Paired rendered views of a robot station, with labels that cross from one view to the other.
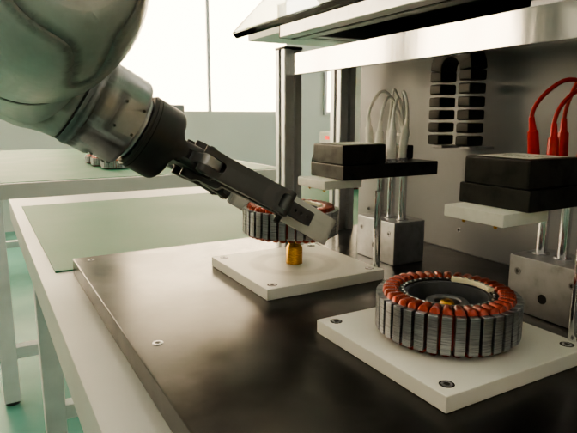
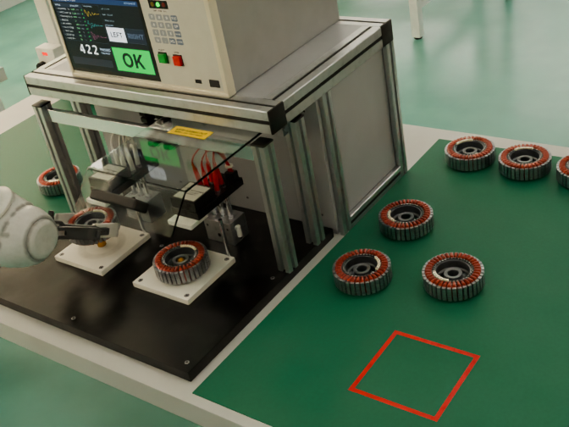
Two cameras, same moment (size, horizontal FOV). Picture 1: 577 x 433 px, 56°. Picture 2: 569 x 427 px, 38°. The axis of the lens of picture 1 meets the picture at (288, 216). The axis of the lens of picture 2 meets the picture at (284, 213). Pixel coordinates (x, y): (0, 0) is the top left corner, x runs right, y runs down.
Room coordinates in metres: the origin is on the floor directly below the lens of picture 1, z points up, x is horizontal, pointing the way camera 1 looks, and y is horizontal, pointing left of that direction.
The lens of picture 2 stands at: (-0.97, 0.12, 1.72)
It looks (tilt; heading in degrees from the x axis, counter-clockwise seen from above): 32 degrees down; 341
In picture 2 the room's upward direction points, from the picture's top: 12 degrees counter-clockwise
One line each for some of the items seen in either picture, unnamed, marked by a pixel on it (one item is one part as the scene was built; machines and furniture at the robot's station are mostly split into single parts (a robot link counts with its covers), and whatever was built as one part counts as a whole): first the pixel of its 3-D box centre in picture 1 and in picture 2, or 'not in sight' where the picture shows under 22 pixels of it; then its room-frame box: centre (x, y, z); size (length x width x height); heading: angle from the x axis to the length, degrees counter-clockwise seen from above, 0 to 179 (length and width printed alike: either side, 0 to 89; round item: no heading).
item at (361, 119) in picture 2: not in sight; (363, 136); (0.43, -0.58, 0.91); 0.28 x 0.03 x 0.32; 120
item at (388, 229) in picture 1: (389, 236); not in sight; (0.69, -0.13, 0.80); 0.08 x 0.05 x 0.06; 30
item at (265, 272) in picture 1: (294, 267); (102, 246); (0.62, -0.01, 0.78); 0.15 x 0.15 x 0.01; 30
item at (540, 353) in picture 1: (445, 338); (184, 271); (0.41, -0.13, 0.78); 0.15 x 0.15 x 0.01; 30
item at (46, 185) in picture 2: not in sight; (59, 180); (1.03, 0.01, 0.77); 0.11 x 0.11 x 0.04
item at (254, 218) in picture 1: (290, 219); (92, 225); (0.62, 0.00, 0.83); 0.11 x 0.11 x 0.04
